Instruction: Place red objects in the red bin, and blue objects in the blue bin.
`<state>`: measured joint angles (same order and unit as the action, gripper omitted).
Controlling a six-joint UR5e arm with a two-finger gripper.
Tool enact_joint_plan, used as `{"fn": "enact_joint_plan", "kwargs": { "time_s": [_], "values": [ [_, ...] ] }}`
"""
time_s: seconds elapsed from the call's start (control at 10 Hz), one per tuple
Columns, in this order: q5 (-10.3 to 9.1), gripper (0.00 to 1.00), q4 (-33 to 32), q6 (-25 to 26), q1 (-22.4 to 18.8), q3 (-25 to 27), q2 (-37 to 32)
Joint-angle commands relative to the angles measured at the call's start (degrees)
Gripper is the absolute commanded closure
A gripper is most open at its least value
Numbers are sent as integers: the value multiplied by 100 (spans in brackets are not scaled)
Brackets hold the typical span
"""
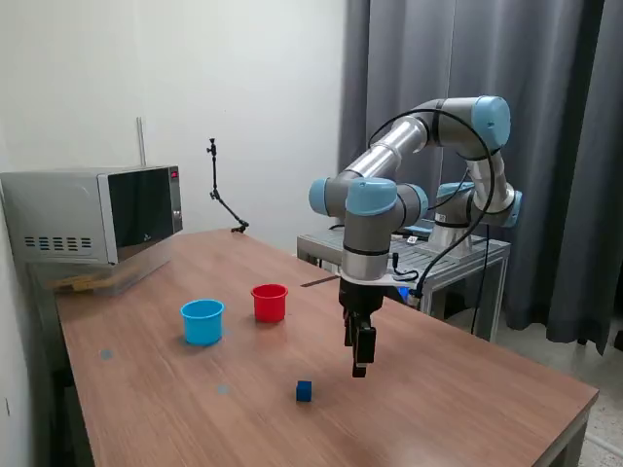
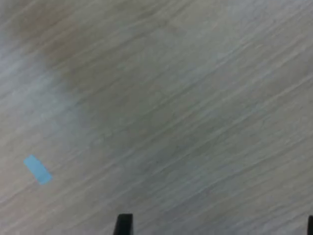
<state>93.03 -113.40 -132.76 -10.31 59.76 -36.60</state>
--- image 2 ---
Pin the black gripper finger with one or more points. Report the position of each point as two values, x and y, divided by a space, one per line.
123 224
310 225

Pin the small table sticker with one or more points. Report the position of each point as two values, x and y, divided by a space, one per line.
38 169

